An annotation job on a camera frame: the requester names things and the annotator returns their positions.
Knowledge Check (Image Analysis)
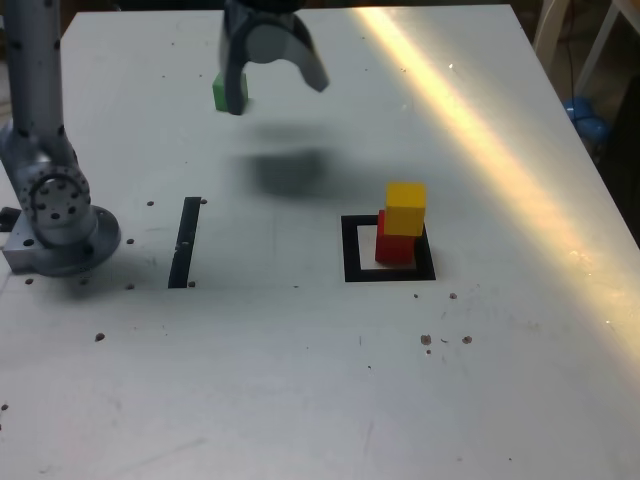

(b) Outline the green cube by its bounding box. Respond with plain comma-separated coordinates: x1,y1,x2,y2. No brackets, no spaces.
211,70,250,112

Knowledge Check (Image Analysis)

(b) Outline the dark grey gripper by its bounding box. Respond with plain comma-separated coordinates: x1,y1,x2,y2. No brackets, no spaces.
218,9,331,116

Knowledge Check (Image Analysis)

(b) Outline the red cube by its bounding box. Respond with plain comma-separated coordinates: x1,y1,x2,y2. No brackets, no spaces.
374,209,416,265

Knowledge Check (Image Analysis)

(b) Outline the blue rounded object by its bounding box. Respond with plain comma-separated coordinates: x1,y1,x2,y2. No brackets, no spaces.
562,95,612,151

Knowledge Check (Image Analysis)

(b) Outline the white metal frame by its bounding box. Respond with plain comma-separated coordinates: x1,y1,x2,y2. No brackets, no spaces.
532,0,640,96

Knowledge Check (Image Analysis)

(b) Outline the black tape strip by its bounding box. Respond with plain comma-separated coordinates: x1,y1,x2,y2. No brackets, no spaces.
167,196,202,290

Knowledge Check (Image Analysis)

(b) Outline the yellow cube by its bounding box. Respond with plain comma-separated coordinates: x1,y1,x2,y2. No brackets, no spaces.
383,181,428,237

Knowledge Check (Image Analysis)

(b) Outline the thin black background cable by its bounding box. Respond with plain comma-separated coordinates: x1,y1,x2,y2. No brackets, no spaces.
563,0,577,100

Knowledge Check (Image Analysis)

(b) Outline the black tape square outline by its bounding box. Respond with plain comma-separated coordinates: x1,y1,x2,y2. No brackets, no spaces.
340,213,437,284

